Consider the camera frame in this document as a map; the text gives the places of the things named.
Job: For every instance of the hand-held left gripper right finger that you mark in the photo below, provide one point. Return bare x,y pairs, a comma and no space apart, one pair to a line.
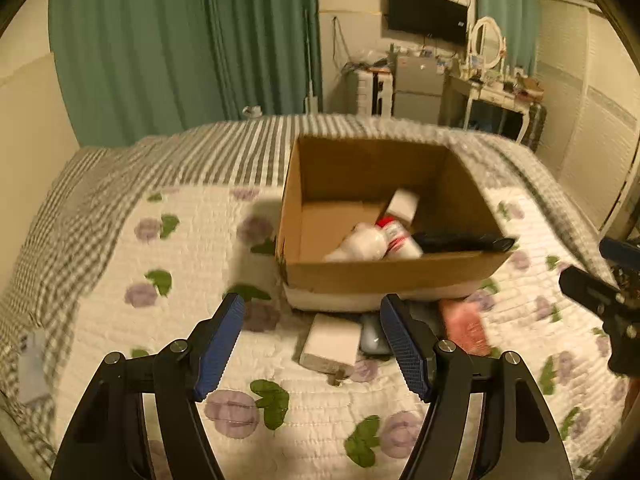
400,345

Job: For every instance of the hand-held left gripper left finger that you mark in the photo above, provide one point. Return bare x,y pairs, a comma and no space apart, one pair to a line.
222,340

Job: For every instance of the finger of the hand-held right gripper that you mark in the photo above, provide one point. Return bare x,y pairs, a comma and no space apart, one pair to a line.
620,251
587,290

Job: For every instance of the blue-grey object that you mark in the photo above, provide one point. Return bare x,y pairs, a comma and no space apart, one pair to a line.
372,337

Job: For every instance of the white rectangular box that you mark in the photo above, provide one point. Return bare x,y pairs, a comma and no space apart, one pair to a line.
332,340

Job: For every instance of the pink box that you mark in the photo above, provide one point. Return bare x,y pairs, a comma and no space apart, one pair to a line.
465,325

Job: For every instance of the brown cardboard box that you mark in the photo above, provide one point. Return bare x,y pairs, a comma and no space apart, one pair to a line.
350,170

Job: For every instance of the white plastic bottle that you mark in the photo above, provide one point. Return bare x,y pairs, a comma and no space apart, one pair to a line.
360,246

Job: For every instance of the red and white bottle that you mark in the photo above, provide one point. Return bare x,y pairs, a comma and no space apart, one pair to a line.
397,237

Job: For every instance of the floral quilted bedspread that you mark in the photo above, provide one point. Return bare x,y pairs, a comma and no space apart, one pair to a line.
165,240

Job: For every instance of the black flat object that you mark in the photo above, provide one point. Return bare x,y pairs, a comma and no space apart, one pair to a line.
455,241

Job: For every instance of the white wardrobe door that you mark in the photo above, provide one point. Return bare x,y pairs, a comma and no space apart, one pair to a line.
580,110

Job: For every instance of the white fabric tag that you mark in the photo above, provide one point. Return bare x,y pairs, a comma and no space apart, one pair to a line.
34,367

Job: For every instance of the grey checked blanket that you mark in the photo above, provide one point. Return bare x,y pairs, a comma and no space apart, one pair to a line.
90,200

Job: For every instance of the white dressing table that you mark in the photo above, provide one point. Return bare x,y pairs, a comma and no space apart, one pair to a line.
492,95

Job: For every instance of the oval white-framed mirror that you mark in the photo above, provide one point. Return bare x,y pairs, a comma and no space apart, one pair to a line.
487,40

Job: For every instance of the grey mini fridge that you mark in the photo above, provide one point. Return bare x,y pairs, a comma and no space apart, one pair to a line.
417,87

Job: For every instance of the narrow green curtain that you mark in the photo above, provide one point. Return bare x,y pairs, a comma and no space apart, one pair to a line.
507,10

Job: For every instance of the white pole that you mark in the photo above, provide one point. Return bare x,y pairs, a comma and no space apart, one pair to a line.
309,60

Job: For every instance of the wide green curtain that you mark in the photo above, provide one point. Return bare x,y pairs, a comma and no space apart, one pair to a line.
160,50

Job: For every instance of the black wall television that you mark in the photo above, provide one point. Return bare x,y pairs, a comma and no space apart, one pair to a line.
425,12

